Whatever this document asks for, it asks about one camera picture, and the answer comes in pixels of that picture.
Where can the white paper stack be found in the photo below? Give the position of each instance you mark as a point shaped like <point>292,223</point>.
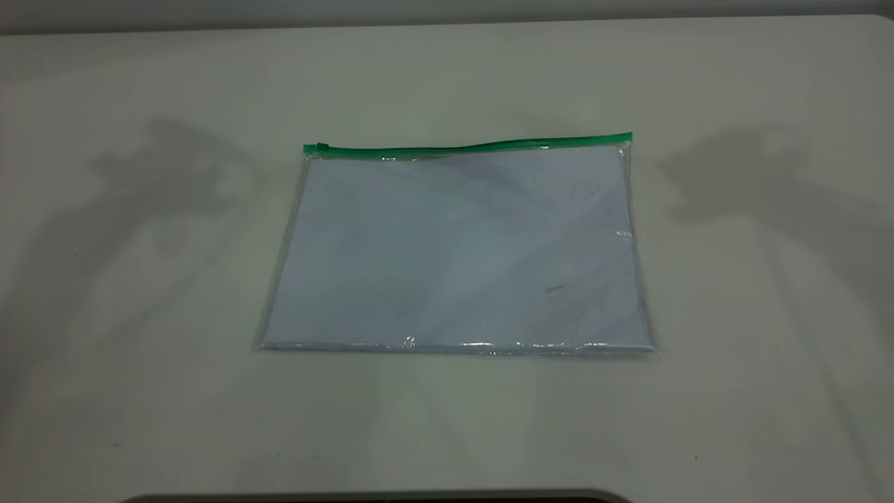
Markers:
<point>454,244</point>

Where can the clear plastic zipper bag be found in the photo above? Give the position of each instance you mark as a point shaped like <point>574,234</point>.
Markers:
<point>489,146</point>

